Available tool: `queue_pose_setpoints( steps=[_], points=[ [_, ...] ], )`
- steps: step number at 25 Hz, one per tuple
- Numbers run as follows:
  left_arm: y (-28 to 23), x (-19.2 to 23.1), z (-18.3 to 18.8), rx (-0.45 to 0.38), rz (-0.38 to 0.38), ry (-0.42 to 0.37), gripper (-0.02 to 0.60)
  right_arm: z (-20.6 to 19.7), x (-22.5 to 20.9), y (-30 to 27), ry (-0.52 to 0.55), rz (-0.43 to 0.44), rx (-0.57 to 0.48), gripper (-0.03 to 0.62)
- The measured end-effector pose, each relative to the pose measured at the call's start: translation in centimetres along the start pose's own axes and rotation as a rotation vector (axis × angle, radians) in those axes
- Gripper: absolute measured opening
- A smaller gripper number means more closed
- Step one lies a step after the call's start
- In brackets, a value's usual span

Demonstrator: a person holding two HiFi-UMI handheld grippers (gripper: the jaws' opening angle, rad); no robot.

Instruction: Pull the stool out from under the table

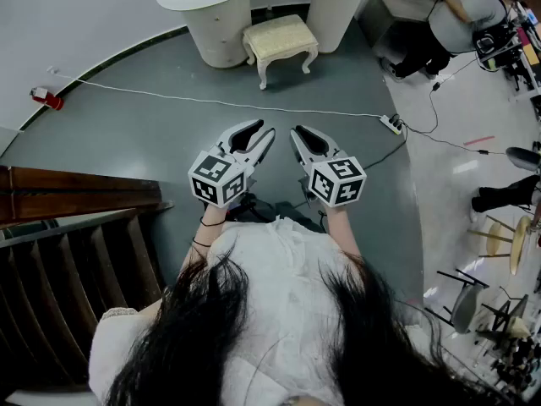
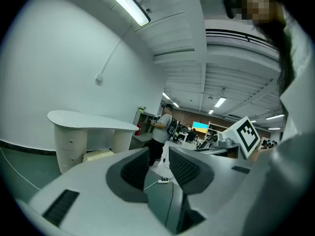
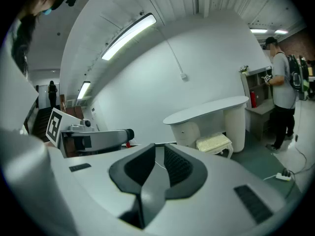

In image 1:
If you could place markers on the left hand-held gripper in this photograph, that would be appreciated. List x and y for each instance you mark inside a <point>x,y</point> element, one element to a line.
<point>215,180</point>

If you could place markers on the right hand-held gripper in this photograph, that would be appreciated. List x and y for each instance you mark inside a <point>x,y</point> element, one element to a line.
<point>338,182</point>

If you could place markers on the cream upholstered stool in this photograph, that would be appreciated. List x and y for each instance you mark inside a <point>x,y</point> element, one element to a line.
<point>279,36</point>

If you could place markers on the white curved desk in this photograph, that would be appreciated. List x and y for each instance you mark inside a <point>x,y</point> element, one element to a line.
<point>211,28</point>

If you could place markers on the person's left forearm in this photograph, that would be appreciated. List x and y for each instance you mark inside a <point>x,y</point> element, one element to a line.
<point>206,234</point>

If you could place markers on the person's right forearm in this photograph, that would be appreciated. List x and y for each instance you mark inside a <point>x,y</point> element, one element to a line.
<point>343,231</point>

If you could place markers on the person's black trousers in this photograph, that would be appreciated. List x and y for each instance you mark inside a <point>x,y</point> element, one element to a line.
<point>291,215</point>

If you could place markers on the white power strip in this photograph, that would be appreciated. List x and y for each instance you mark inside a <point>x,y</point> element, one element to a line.
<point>391,126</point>

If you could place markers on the black wrist band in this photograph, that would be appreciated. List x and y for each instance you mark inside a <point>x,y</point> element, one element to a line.
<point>211,224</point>
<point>200,243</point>

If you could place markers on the person's white blouse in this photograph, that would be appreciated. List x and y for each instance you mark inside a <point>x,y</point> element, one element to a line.
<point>274,277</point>

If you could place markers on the grey wooden shelf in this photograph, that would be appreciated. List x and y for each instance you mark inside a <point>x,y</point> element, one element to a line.
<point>401,11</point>

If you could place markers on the pink floor tape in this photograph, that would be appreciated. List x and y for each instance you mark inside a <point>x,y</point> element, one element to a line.
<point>479,140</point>

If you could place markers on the red fire extinguisher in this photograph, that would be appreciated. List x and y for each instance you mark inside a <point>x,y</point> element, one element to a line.
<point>50,99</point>

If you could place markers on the black backpack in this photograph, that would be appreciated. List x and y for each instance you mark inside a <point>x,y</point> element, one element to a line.
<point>492,45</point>

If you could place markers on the grey black-framed chair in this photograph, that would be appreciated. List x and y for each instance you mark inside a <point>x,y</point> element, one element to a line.
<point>467,307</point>

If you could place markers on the white wall socket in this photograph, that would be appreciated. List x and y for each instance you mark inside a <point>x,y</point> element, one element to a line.
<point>53,70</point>

